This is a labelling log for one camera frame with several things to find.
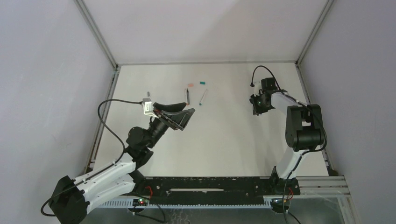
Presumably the white pen green end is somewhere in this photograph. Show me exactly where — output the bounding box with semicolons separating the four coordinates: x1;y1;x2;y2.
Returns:
199;89;208;106

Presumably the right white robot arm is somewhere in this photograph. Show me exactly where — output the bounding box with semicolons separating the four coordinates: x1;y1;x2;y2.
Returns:
249;77;326;186

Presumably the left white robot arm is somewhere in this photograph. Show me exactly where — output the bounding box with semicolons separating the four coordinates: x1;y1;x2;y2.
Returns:
44;98;195;224

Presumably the black checkered pen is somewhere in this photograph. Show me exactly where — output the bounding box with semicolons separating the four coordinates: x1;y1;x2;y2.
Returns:
186;88;190;105

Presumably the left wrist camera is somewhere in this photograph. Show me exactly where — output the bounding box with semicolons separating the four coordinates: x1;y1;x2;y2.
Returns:
141;98;156;117

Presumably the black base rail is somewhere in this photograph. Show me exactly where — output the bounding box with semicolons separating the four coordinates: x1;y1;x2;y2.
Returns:
126;176;301;206

